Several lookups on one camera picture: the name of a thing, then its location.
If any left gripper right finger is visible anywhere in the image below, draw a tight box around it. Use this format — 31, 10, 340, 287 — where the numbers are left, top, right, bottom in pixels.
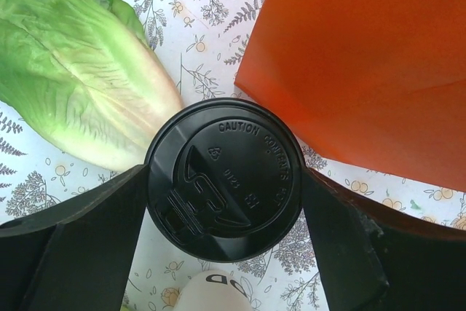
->
302, 169, 465, 310

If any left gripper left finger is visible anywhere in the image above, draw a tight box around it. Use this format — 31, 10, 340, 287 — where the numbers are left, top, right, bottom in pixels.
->
1, 165, 149, 310

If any white paper coffee cup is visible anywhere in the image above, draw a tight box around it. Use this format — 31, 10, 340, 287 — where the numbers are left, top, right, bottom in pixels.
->
173, 270, 253, 311

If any black plastic cup lid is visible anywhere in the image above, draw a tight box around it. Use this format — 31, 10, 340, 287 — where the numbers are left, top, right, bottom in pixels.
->
146, 98, 304, 263

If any orange paper bag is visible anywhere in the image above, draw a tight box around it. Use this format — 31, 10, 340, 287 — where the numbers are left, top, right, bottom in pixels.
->
235, 0, 465, 191

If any loose green lettuce head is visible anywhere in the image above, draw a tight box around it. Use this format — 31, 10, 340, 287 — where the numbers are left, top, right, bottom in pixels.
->
1, 0, 183, 172

